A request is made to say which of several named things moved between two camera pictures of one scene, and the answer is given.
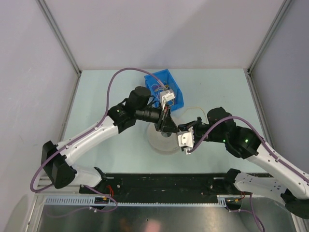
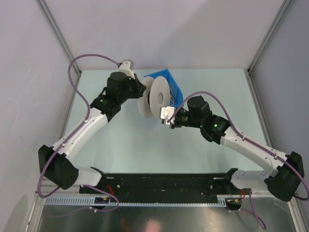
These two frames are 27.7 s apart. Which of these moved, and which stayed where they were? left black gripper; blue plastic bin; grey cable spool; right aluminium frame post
Moved: left black gripper; grey cable spool
Stayed: right aluminium frame post; blue plastic bin
